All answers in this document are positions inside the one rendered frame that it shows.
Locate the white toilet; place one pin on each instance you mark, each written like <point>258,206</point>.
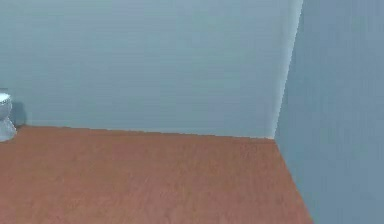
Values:
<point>4,120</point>

